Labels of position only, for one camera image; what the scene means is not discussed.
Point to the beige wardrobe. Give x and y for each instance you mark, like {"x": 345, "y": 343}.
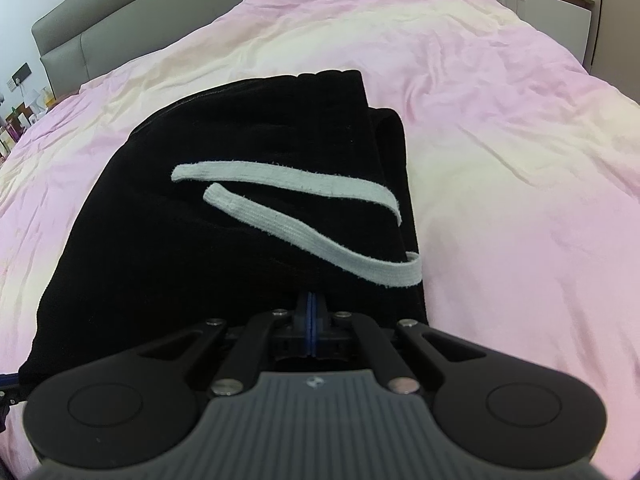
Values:
{"x": 617, "y": 45}

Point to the white wall socket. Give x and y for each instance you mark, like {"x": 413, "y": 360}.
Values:
{"x": 10, "y": 84}

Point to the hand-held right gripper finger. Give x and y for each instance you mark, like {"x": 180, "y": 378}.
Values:
{"x": 306, "y": 322}
{"x": 316, "y": 322}

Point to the white nightstand with wooden top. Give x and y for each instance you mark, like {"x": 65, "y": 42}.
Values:
{"x": 545, "y": 15}

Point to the grey padded headboard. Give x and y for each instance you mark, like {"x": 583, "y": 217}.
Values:
{"x": 100, "y": 35}

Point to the yellow bottle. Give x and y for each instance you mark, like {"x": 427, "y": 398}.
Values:
{"x": 47, "y": 96}

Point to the group of cosmetic bottles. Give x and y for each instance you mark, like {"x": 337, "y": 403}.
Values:
{"x": 15, "y": 130}

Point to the black wall socket panel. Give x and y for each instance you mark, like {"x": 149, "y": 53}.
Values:
{"x": 22, "y": 71}

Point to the pink and cream blanket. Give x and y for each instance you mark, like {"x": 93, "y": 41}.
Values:
{"x": 500, "y": 185}

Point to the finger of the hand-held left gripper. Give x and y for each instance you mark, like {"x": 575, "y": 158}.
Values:
{"x": 7, "y": 385}

